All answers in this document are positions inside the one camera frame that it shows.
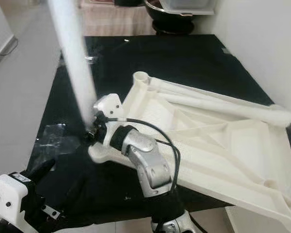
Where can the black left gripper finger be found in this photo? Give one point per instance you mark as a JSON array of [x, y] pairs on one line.
[[75, 189], [41, 171]]

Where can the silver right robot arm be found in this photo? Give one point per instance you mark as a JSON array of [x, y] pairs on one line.
[[150, 165]]

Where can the clear tape patch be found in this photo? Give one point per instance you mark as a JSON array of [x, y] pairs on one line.
[[58, 141]]

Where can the black tablecloth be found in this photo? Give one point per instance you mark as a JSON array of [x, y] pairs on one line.
[[58, 97]]

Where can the clear plastic bag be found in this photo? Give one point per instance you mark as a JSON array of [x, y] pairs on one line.
[[92, 59]]

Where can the black round basin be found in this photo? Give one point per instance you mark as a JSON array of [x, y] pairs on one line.
[[169, 24]]

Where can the black plastic bag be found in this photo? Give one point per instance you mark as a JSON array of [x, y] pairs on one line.
[[128, 2]]

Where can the small grey tape strip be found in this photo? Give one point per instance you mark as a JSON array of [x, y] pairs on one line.
[[225, 50]]

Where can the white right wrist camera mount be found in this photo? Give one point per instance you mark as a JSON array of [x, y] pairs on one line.
[[109, 106]]

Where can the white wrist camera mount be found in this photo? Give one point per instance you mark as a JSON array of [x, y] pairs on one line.
[[109, 106], [7, 199]]

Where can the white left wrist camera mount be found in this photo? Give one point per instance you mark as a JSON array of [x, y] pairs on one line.
[[7, 199]]

